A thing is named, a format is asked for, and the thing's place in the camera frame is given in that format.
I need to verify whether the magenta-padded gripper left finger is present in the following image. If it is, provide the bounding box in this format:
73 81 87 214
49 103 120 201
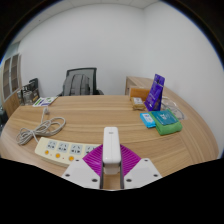
61 144 106 190

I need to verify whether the cream power strip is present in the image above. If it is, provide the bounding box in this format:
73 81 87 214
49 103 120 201
34 136 103 168

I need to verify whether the folded green towel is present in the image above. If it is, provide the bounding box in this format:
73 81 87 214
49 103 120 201
148 110 183 136

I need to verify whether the clear plastic bag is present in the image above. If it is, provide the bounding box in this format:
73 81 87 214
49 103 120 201
160 96 186 121

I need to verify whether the wooden glass-door cabinet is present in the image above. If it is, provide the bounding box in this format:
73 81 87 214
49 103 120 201
0 53 23 118

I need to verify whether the small blue packet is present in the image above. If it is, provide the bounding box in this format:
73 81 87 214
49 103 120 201
139 112 157 129

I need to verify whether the white printed leaflet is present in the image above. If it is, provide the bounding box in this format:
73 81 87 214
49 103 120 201
32 96 58 108

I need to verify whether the teal flat box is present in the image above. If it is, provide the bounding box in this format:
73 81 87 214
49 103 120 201
149 109 179 127

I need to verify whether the grey-white coiled power cable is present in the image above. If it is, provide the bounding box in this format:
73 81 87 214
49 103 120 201
15 106 67 146

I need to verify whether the purple standing pouch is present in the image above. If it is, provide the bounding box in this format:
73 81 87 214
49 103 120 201
144 73 166 112

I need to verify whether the black mesh office chair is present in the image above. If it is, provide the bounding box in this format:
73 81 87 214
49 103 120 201
57 67 104 98

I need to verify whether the small tan snack packet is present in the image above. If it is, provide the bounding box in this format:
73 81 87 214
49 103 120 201
130 96 147 111

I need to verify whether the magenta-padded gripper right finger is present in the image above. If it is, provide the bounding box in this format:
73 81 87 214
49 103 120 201
118 144 163 190

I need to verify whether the white charger block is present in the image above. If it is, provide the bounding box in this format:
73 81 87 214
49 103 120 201
102 126 121 176

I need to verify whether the grey backpack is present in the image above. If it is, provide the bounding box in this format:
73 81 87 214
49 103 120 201
62 73 91 97

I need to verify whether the wooden side cabinet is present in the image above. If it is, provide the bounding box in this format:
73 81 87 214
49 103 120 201
124 76 158 96

